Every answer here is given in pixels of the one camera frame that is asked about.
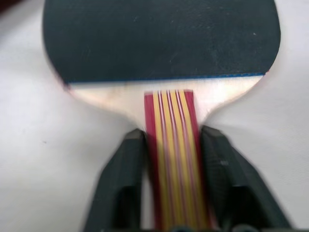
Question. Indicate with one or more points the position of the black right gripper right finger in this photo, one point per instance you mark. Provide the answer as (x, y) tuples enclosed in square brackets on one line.
[(231, 183)]

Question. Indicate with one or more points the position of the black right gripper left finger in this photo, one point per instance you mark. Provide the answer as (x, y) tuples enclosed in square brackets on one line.
[(113, 183)]

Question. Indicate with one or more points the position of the black rubber table tennis paddle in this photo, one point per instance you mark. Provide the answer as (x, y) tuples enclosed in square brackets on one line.
[(159, 43)]

